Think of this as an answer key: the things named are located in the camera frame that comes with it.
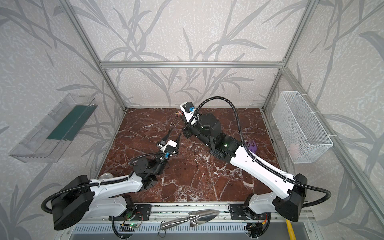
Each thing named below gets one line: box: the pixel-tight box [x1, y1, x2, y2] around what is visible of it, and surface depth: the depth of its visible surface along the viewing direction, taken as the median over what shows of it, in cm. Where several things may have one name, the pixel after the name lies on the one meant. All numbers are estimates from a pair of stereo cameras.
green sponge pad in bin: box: [46, 105, 98, 141], surface depth 70 cm
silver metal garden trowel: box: [160, 209, 221, 231], surface depth 72 cm
